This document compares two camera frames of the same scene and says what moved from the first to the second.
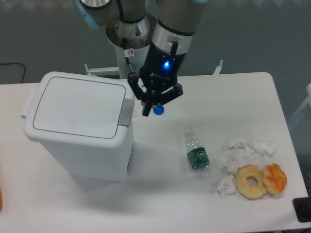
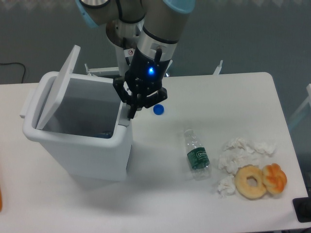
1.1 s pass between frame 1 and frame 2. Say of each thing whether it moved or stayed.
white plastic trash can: moved
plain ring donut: stayed
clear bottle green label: stayed
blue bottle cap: stayed
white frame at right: stayed
